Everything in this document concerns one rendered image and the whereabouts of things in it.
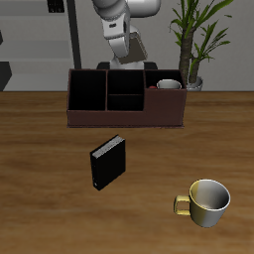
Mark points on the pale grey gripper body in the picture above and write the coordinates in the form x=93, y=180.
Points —
x=119, y=45

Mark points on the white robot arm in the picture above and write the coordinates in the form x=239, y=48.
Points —
x=114, y=13

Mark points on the red mug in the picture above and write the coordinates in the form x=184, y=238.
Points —
x=168, y=84

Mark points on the dark brown desk caddy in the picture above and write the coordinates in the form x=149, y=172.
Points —
x=163, y=107

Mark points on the black book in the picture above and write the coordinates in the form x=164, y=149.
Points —
x=109, y=167

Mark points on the yellow and white mug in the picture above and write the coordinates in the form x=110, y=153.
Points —
x=208, y=201

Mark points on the green pot plant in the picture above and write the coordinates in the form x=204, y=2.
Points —
x=186, y=49

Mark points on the dark grey block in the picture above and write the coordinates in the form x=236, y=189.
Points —
x=4, y=75

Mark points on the flat black base plate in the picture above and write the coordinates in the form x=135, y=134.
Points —
x=152, y=65

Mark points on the dark grey vertical post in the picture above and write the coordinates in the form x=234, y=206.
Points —
x=74, y=33

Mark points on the small black wall box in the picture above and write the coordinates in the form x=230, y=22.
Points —
x=55, y=5

